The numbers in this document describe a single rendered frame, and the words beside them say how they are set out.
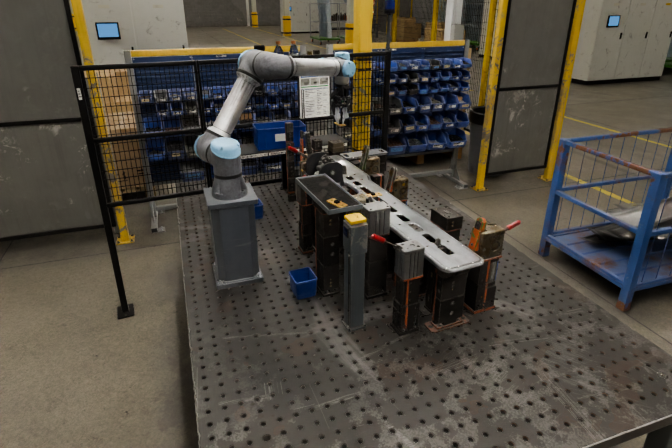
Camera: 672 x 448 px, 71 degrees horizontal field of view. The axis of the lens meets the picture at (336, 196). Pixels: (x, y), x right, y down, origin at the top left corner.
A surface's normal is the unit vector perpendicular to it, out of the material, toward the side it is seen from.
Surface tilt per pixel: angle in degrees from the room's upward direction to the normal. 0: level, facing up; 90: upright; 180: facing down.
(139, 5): 90
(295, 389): 0
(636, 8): 90
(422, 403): 0
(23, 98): 92
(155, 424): 0
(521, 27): 91
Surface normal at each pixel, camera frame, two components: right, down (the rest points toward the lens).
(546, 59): 0.37, 0.37
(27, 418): 0.00, -0.92
